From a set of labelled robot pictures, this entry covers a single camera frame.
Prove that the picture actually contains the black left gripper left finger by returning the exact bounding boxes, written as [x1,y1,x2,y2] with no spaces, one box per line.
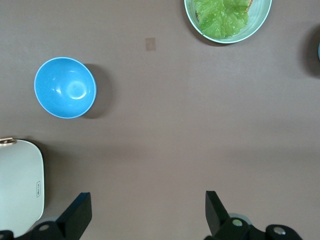
[26,191,92,240]

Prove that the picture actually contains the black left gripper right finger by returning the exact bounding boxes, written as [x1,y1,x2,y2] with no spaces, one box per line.
[204,190,256,240]

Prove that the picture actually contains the white toaster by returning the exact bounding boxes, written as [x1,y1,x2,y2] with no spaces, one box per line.
[0,136,45,237]

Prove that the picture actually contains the brown tape patch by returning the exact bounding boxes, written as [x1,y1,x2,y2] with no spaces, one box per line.
[145,37,157,52]

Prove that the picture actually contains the green lettuce leaf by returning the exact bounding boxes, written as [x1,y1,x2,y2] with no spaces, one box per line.
[194,0,250,40]

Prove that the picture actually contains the pale green plate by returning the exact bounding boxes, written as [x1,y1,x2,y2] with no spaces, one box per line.
[183,0,273,44]

